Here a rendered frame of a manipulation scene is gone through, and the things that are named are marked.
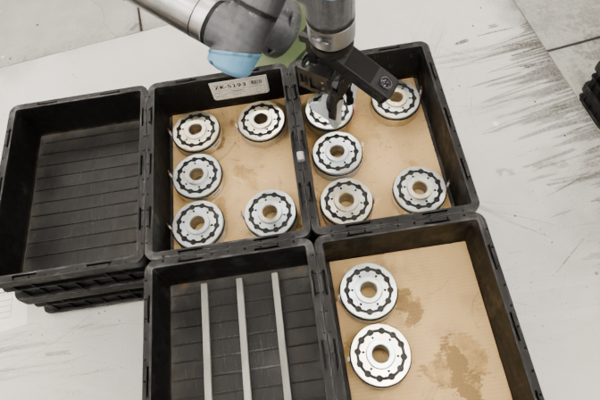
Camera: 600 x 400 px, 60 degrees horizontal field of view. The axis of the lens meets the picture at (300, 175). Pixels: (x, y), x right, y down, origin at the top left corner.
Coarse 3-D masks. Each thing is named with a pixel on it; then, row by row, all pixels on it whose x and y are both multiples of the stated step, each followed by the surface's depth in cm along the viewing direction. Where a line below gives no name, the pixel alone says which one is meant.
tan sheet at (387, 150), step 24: (360, 96) 116; (360, 120) 113; (312, 144) 111; (360, 144) 110; (384, 144) 110; (408, 144) 109; (432, 144) 109; (312, 168) 109; (384, 168) 107; (432, 168) 106; (384, 192) 104; (384, 216) 102
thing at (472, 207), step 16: (384, 48) 109; (400, 48) 109; (432, 64) 106; (432, 80) 104; (448, 112) 100; (448, 128) 99; (304, 144) 100; (304, 160) 98; (464, 160) 95; (304, 176) 96; (464, 176) 94; (448, 208) 91; (464, 208) 91; (352, 224) 91; (368, 224) 91; (384, 224) 91
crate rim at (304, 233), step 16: (272, 64) 110; (176, 80) 110; (192, 80) 110; (208, 80) 110; (288, 80) 107; (288, 96) 106; (288, 112) 104; (288, 128) 102; (304, 192) 95; (304, 208) 93; (304, 224) 92; (240, 240) 92; (272, 240) 91; (160, 256) 92; (176, 256) 91
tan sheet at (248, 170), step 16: (224, 112) 117; (240, 112) 117; (224, 128) 115; (224, 144) 113; (240, 144) 113; (288, 144) 112; (176, 160) 113; (224, 160) 111; (240, 160) 111; (256, 160) 111; (272, 160) 110; (288, 160) 110; (240, 176) 109; (256, 176) 109; (272, 176) 109; (288, 176) 108; (176, 192) 109; (224, 192) 108; (240, 192) 107; (256, 192) 107; (288, 192) 106; (176, 208) 107; (224, 208) 106; (240, 208) 106; (240, 224) 104; (224, 240) 103
